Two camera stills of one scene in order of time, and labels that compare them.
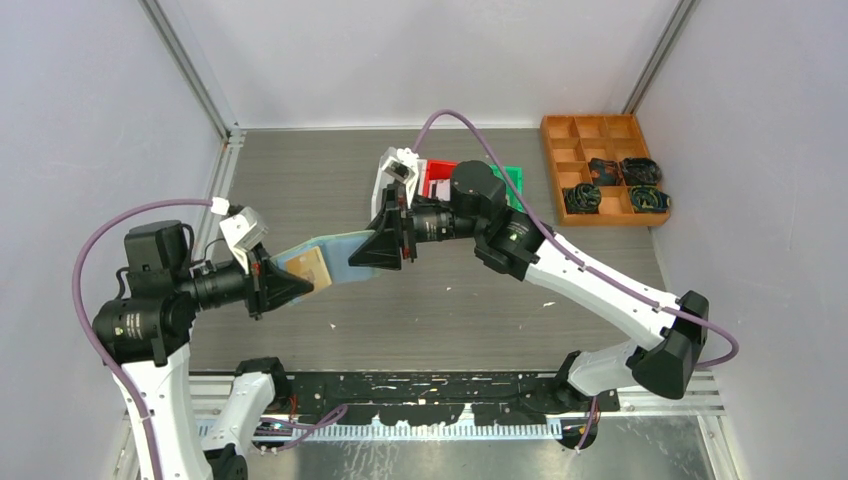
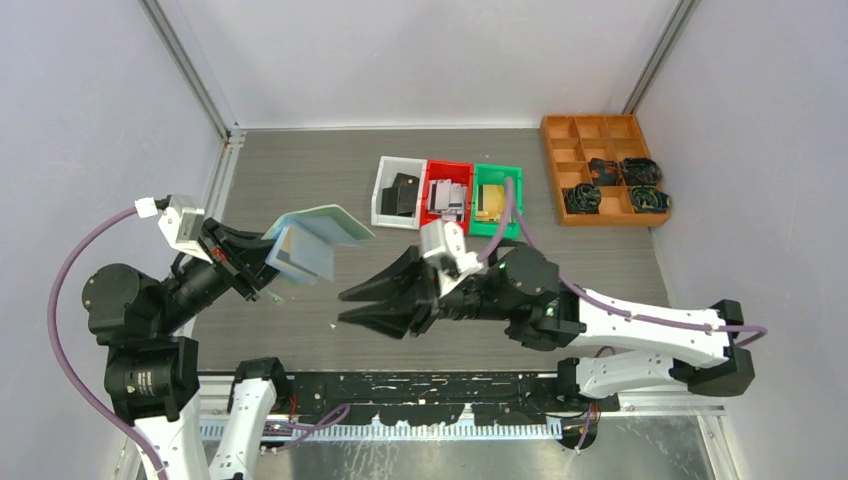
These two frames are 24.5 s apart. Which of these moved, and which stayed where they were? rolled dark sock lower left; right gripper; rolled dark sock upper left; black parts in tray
Moved: right gripper
Stayed: rolled dark sock lower left; rolled dark sock upper left; black parts in tray
